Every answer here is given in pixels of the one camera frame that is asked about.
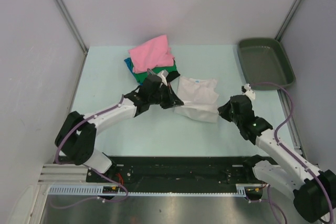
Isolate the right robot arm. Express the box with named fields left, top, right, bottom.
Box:
left=218, top=94, right=335, bottom=223

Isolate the black folded t shirt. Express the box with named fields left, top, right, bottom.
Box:
left=166, top=71, right=180, bottom=82

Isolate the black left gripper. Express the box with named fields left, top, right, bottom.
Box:
left=149, top=82, right=183, bottom=109

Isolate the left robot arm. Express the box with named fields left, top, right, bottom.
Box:
left=55, top=74, right=184, bottom=182

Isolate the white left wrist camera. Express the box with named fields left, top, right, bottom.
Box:
left=156, top=70, right=169, bottom=86

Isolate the white t shirt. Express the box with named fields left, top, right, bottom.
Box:
left=174, top=76, right=219, bottom=123

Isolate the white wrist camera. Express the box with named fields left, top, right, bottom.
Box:
left=156, top=70, right=169, bottom=86
left=241, top=83, right=256, bottom=101

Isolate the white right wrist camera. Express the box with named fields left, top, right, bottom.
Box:
left=241, top=83, right=256, bottom=101

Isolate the dark green plastic bin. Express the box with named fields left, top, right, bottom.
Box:
left=237, top=38, right=296, bottom=91

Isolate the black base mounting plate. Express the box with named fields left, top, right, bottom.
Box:
left=85, top=155, right=266, bottom=193

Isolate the blue folded t shirt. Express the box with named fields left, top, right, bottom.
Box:
left=124, top=57, right=135, bottom=75

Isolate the aluminium frame post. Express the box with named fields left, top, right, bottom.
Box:
left=275, top=0, right=303, bottom=41
left=39, top=0, right=89, bottom=56

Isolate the right aluminium frame post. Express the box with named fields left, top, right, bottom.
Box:
left=275, top=0, right=303, bottom=41

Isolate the aluminium front frame rail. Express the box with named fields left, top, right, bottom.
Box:
left=38, top=164, right=88, bottom=185

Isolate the left aluminium frame post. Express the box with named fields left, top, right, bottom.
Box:
left=39, top=0, right=89, bottom=56

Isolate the green folded t shirt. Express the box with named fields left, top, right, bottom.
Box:
left=134, top=62, right=177, bottom=84

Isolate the white slotted cable duct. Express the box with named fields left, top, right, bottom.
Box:
left=48, top=180, right=263, bottom=197

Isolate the pink folded t shirt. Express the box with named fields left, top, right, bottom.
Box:
left=128, top=35, right=174, bottom=73

